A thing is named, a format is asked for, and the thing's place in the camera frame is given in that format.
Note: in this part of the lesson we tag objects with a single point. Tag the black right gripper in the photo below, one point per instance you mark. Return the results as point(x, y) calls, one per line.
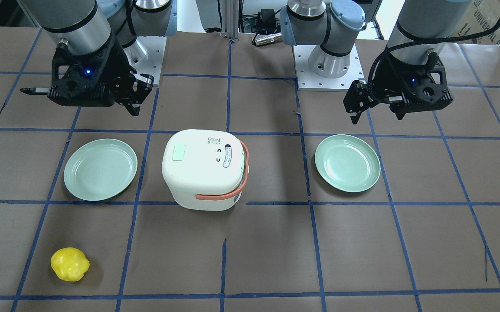
point(114, 69)

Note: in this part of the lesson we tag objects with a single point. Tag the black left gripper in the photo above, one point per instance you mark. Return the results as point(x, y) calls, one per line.
point(389, 77)

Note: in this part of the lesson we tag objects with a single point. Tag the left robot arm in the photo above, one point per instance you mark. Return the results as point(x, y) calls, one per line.
point(422, 26)

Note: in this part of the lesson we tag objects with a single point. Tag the green plate near left arm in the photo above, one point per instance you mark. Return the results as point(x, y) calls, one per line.
point(100, 169)

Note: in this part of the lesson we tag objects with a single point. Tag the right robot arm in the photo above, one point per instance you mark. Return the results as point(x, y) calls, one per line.
point(88, 24)

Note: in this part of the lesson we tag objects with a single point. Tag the green plate near right arm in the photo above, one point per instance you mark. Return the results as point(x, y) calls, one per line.
point(347, 163)

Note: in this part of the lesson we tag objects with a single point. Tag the white rice cooker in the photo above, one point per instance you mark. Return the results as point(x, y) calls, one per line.
point(203, 162)

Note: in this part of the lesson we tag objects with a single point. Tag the cardboard box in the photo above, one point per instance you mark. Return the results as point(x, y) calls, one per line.
point(480, 16)

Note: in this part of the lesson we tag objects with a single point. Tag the black power adapter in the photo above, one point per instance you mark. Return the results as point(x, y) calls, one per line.
point(266, 21)

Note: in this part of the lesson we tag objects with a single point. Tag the yellow toy bell pepper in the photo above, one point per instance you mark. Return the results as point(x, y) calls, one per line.
point(69, 264)

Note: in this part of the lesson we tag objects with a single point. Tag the orange rice cooker handle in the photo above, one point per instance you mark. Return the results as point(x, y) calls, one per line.
point(236, 191)

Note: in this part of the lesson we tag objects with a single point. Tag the aluminium frame post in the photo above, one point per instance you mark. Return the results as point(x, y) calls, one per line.
point(230, 11)

